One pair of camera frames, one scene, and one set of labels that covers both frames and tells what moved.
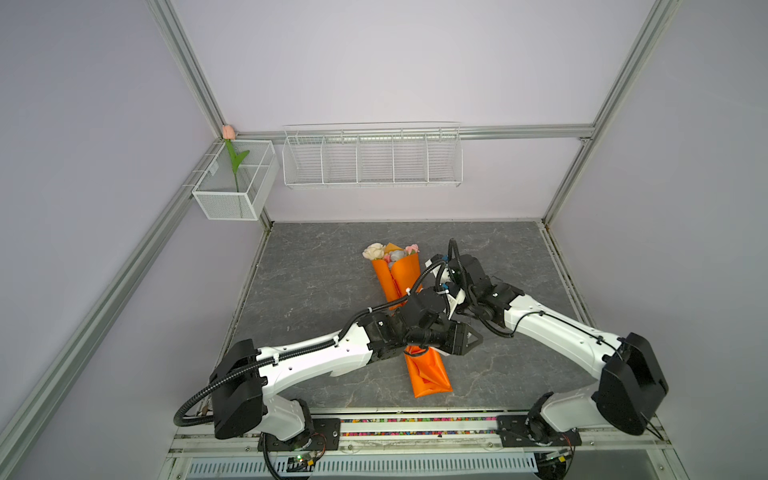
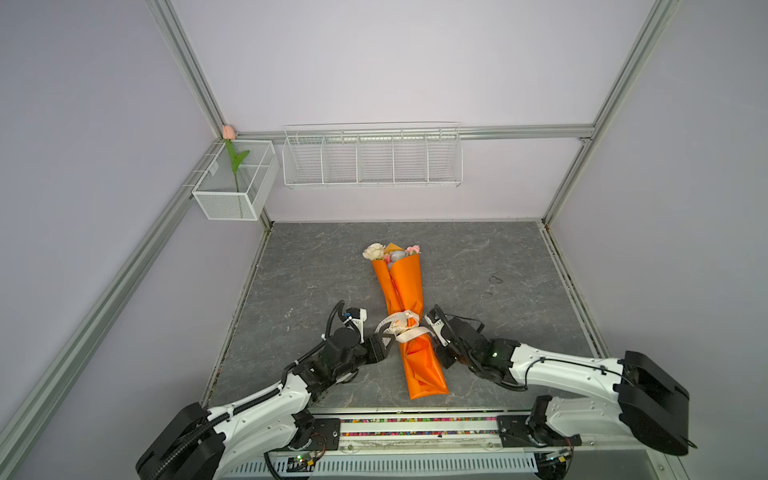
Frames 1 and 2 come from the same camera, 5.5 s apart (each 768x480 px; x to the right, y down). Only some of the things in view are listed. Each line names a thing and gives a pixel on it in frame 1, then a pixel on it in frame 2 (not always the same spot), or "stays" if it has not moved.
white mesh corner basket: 238,180 stays
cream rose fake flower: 374,251 stays
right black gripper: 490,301 -> 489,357
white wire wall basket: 420,154 stays
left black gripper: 457,335 -> 375,348
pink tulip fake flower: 229,134 stays
